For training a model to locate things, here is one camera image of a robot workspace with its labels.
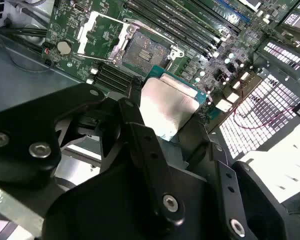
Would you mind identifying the metal socket cover frame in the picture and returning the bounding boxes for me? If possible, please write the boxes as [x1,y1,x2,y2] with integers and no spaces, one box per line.
[76,11,131,62]

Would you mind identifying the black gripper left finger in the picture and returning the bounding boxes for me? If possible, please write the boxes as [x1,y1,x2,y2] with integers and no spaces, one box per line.
[0,77,186,227]

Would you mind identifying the CPU with silver top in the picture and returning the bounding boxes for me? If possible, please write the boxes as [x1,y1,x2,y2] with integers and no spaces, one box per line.
[139,64,208,141]

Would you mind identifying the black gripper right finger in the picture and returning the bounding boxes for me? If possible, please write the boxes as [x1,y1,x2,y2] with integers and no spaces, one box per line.
[177,117,291,240]

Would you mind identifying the thin metal locking lever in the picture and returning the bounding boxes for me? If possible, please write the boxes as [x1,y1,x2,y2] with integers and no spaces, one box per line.
[122,17,176,38]
[76,51,117,63]

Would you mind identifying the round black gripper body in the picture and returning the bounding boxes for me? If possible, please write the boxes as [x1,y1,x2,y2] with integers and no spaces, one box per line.
[41,159,227,240]

